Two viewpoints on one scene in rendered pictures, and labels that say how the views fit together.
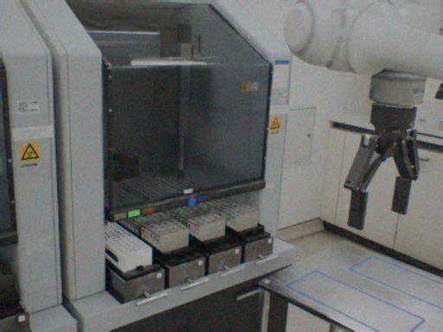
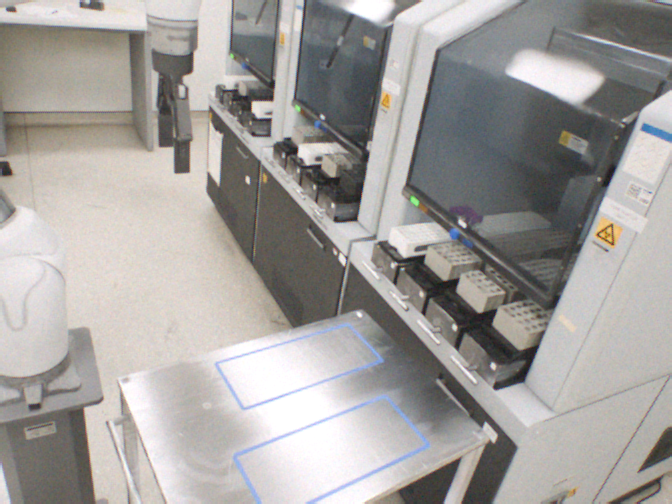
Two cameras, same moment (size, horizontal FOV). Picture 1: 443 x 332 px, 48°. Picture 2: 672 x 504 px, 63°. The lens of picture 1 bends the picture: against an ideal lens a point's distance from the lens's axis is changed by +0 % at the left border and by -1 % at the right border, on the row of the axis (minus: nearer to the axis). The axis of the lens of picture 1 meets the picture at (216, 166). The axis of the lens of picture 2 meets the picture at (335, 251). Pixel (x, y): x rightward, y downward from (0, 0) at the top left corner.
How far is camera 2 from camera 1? 1.85 m
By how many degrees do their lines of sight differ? 88
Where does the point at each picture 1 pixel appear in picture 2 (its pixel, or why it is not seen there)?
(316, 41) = not seen: outside the picture
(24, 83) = (396, 44)
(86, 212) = (398, 174)
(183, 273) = (407, 287)
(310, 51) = not seen: outside the picture
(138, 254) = (398, 237)
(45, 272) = (370, 200)
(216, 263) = (433, 314)
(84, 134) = (414, 105)
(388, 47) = not seen: outside the picture
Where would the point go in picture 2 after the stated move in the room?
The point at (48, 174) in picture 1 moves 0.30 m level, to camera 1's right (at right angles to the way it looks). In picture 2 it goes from (389, 125) to (376, 155)
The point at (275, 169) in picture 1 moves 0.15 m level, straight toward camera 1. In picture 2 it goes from (583, 307) to (513, 287)
